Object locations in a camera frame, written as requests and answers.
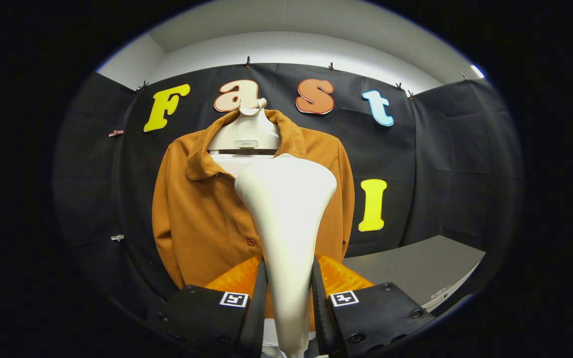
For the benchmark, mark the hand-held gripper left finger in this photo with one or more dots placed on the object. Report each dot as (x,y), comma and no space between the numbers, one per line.
(257,313)

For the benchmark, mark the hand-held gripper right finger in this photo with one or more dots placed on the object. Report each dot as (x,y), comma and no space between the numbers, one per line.
(322,313)

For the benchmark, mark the orange button-up shirt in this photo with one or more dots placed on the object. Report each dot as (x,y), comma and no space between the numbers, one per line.
(202,219)

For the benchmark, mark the white garment hanger form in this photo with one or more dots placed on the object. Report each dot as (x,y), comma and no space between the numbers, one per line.
(244,132)

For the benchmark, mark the grey table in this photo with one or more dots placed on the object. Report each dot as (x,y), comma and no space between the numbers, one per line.
(416,268)

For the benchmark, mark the white clip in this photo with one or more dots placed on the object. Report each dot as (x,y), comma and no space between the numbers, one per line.
(117,237)

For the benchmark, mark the black backdrop cloth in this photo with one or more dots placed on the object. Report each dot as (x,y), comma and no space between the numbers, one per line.
(445,164)

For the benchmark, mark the small ceiling light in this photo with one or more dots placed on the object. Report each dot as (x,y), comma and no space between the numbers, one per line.
(477,71)

